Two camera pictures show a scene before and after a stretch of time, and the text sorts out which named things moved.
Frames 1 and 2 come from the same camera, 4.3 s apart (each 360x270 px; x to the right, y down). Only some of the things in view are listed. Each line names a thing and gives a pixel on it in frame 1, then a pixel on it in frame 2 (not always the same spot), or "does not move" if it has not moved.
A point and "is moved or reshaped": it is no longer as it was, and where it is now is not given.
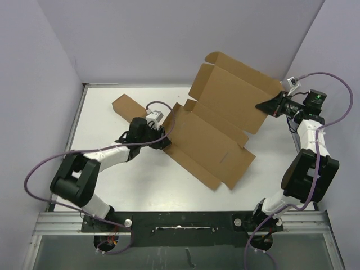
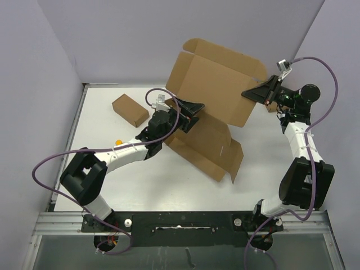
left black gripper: (159, 132) -> (190, 109)
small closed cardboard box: (128, 108) does not move
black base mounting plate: (181, 228) does not move
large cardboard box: (207, 133) is moved or reshaped
